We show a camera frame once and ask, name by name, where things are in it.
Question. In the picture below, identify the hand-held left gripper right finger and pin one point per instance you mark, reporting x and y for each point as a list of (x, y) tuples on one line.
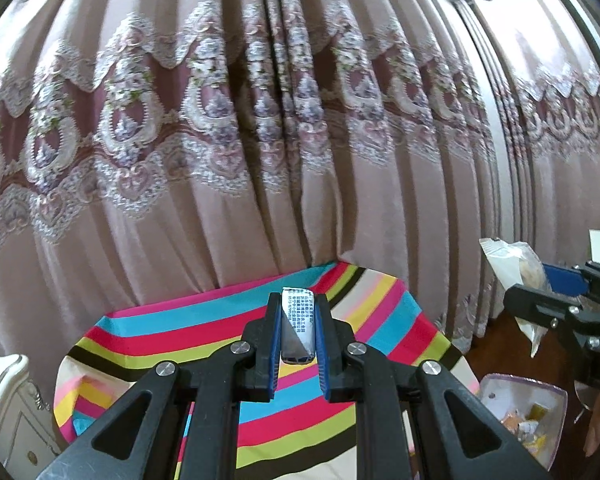
[(322, 345)]

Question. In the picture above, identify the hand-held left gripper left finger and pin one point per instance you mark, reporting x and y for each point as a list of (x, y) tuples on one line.
[(275, 340)]

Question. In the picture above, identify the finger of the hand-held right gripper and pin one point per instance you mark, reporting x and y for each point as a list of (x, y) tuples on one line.
[(535, 305), (567, 280)]

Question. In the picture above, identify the small silver snack packet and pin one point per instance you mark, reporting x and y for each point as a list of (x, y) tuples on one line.
[(297, 320)]

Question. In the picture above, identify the clear cookie packet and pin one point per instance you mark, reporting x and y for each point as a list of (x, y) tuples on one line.
[(517, 265)]

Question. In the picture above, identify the lilac storage box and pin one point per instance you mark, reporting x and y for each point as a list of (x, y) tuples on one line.
[(500, 395)]

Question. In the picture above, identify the striped tablecloth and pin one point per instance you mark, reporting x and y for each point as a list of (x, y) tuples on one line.
[(190, 325)]

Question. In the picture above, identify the pink patterned curtain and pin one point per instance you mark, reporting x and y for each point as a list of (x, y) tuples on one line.
[(180, 110)]

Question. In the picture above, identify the white cabinet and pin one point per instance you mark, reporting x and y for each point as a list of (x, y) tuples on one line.
[(10, 410)]

